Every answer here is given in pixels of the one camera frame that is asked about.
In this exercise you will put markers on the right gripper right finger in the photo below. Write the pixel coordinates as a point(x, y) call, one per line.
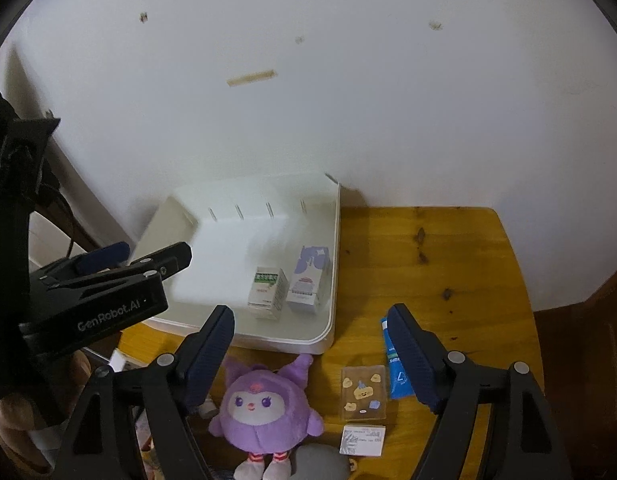
point(422, 355)

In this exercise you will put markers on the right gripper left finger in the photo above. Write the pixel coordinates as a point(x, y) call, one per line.
point(201, 354)

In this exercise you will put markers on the green white medicine box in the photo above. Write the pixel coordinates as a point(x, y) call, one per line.
point(268, 293)

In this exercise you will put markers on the purple white carton box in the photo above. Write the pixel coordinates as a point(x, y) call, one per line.
point(310, 280)

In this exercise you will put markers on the grey round plush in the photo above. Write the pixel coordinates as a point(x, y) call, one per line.
point(316, 461)

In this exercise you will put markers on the person's hand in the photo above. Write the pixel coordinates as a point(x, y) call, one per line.
point(18, 418)

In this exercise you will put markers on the blue white tube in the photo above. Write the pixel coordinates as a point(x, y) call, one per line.
point(399, 383)

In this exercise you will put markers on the purple plush toy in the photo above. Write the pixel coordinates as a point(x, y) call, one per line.
point(266, 414)

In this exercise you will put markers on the small white box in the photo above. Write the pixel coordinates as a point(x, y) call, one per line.
point(362, 441)

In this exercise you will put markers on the white plastic storage bin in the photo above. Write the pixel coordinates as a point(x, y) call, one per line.
point(234, 227)

